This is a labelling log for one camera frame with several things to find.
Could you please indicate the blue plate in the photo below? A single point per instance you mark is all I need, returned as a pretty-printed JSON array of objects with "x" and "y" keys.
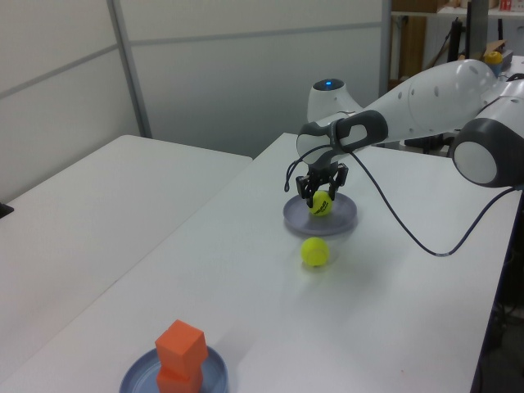
[{"x": 217, "y": 368}]

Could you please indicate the orange cube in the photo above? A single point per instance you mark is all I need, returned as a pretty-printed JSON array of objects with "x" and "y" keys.
[
  {"x": 178, "y": 382},
  {"x": 180, "y": 346}
]

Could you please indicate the grey partition post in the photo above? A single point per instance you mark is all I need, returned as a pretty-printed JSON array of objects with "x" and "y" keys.
[{"x": 385, "y": 45}]

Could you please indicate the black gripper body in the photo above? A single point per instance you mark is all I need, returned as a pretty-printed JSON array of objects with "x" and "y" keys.
[{"x": 323, "y": 174}]

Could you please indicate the blue cup with yellow lid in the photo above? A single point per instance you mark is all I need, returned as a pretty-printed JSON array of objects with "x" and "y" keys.
[{"x": 493, "y": 57}]

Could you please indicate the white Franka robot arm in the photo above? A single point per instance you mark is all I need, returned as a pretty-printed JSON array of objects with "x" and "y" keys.
[{"x": 430, "y": 102}]

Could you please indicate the black camera stand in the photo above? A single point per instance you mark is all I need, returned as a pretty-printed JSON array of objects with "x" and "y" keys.
[{"x": 5, "y": 210}]

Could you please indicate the purple plate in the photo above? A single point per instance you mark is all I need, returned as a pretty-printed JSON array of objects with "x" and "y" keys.
[{"x": 294, "y": 219}]

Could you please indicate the dark monitor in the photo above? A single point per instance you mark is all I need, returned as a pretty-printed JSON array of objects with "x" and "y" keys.
[{"x": 477, "y": 28}]

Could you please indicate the plain yellow tennis ball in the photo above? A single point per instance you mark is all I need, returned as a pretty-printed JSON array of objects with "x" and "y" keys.
[{"x": 314, "y": 250}]

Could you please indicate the black control box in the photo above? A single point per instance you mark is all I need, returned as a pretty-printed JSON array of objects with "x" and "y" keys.
[{"x": 425, "y": 144}]

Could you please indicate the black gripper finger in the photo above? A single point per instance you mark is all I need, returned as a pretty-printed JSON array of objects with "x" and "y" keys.
[
  {"x": 340, "y": 178},
  {"x": 307, "y": 188}
]

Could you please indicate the brown cardboard box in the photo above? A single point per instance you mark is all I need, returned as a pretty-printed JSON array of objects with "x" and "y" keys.
[{"x": 397, "y": 84}]

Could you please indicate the black monitor stand pole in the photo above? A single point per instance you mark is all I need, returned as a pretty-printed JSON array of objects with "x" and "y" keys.
[{"x": 453, "y": 41}]

